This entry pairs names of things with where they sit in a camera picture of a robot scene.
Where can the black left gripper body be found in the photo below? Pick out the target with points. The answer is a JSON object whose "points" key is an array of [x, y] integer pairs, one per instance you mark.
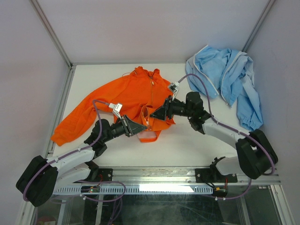
{"points": [[116, 130]]}

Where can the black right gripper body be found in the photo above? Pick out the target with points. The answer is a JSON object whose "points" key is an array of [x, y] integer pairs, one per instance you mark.
{"points": [[179, 108]]}

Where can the orange zip jacket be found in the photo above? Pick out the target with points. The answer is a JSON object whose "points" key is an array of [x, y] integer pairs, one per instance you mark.
{"points": [[141, 93]]}

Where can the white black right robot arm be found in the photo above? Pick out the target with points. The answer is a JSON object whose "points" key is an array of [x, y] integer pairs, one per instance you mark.
{"points": [[255, 155]]}

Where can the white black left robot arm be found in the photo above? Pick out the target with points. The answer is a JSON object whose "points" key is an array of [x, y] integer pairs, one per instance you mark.
{"points": [[43, 176]]}

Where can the light blue zip jacket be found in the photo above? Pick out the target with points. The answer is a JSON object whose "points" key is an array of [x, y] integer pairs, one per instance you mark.
{"points": [[230, 74]]}

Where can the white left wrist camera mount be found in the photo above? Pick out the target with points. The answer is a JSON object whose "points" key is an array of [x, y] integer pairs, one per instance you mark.
{"points": [[116, 108]]}

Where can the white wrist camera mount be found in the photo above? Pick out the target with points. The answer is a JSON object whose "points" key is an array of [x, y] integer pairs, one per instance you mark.
{"points": [[174, 88], [116, 108]]}

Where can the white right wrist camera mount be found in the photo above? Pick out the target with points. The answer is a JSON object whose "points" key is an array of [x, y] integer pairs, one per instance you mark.
{"points": [[174, 88]]}

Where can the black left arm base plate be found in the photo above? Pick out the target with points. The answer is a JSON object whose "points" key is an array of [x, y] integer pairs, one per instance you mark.
{"points": [[104, 175]]}

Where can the aluminium front rail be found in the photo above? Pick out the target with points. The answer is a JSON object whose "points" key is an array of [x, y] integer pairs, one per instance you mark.
{"points": [[180, 175]]}

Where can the white slotted cable duct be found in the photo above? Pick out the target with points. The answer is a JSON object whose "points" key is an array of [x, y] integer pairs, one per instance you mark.
{"points": [[143, 189]]}

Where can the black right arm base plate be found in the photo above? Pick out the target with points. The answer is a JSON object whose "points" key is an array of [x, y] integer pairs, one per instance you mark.
{"points": [[208, 175]]}

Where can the left aluminium corner post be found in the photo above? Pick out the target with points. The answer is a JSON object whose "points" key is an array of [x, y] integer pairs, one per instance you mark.
{"points": [[49, 29]]}

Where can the aluminium corner post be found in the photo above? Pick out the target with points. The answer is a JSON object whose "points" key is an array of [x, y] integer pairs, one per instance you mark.
{"points": [[49, 29], [261, 19]]}

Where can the right aluminium corner post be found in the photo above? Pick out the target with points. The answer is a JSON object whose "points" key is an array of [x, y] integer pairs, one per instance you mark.
{"points": [[261, 19]]}

